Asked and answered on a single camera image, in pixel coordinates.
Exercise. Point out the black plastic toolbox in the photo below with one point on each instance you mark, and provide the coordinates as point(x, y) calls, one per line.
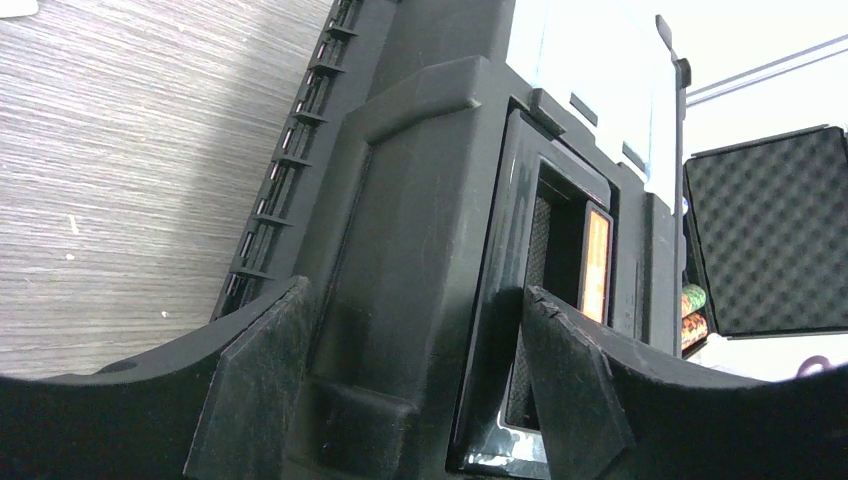
point(438, 157)

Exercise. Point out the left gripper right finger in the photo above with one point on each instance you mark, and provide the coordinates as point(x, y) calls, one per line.
point(613, 407)

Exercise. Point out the black aluminium poker chip case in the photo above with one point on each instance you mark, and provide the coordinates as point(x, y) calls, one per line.
point(767, 222)

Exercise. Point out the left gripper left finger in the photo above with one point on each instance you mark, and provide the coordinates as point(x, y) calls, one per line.
point(133, 419)

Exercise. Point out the poker chip row orange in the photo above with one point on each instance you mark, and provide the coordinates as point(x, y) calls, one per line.
point(694, 328)

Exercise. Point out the poker chip row green red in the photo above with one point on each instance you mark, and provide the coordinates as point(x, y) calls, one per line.
point(693, 298)

